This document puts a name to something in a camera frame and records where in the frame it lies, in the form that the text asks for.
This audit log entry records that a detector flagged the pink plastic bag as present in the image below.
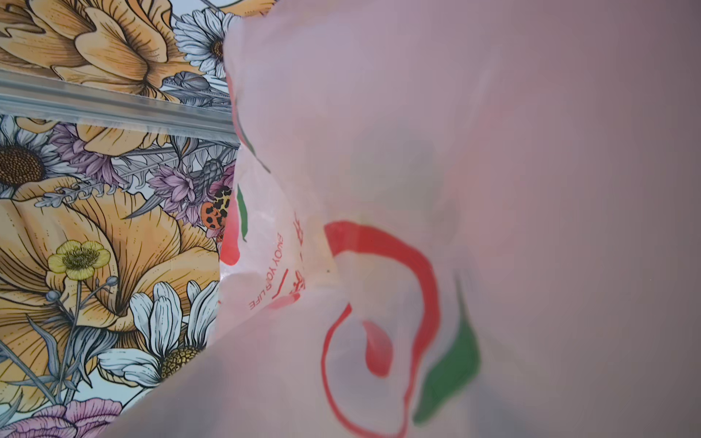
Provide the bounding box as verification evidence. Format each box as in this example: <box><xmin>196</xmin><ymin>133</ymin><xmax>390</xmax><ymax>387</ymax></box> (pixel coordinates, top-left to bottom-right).
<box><xmin>106</xmin><ymin>1</ymin><xmax>700</xmax><ymax>437</ymax></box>

